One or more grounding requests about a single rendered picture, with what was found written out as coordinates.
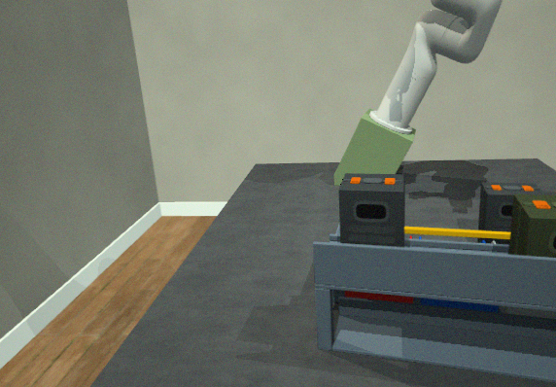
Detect grey open bin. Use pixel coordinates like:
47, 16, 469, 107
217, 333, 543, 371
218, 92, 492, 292
499, 306, 556, 319

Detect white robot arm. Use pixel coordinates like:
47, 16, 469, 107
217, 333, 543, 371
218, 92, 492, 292
369, 0, 503, 134

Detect red bin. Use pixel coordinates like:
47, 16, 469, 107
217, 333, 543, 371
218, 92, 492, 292
345, 291, 413, 303

